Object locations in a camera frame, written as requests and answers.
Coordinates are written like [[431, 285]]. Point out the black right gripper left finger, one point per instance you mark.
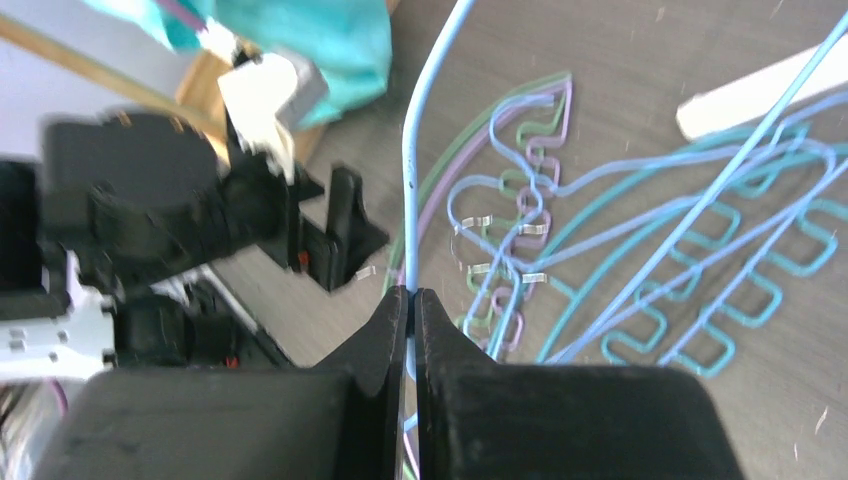
[[339, 419]]

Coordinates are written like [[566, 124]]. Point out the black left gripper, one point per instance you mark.
[[138, 198]]

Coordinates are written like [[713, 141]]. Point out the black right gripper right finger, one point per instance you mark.
[[479, 419]]

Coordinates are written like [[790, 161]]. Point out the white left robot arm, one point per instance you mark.
[[54, 327]]

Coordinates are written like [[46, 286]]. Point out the teal notched hanger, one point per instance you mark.
[[641, 292], [715, 278]]

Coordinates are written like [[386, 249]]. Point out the teal cloth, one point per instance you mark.
[[349, 41]]

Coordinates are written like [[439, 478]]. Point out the purple notched hanger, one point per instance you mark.
[[533, 137]]

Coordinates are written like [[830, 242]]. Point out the metal garment rack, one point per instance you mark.
[[752, 96]]

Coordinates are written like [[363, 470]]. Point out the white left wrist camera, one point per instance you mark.
[[268, 95]]

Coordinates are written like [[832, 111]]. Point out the blue wire hanger on pile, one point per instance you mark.
[[749, 148]]

